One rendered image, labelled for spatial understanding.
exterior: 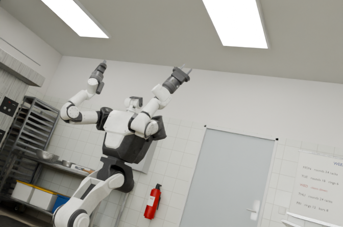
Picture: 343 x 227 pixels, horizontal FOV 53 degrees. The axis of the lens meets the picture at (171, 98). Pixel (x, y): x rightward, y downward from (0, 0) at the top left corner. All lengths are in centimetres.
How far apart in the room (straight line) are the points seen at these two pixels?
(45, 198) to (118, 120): 342
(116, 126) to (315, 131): 330
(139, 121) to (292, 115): 344
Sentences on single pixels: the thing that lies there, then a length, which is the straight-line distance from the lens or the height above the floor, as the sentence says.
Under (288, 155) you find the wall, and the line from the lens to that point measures 490.
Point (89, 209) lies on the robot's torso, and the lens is 214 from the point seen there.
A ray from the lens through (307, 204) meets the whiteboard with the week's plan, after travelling 476.
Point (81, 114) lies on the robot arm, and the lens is 232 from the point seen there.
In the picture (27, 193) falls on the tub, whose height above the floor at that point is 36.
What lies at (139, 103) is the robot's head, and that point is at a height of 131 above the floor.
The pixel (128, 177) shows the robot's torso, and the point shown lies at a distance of 232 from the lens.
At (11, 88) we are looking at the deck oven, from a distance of 542.
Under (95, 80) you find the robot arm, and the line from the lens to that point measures 241.
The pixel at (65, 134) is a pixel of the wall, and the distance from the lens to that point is 648.
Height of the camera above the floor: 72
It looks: 18 degrees up
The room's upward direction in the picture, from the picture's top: 18 degrees clockwise
